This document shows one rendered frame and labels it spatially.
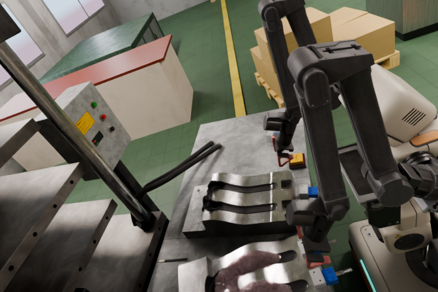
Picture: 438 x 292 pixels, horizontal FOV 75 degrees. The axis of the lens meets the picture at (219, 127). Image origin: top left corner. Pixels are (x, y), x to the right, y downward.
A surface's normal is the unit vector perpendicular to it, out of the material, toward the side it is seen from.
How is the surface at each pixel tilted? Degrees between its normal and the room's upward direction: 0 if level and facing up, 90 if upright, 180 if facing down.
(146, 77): 90
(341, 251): 0
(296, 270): 0
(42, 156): 90
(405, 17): 90
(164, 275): 0
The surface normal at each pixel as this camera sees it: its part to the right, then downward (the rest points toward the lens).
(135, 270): -0.35, -0.76
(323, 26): 0.16, 0.54
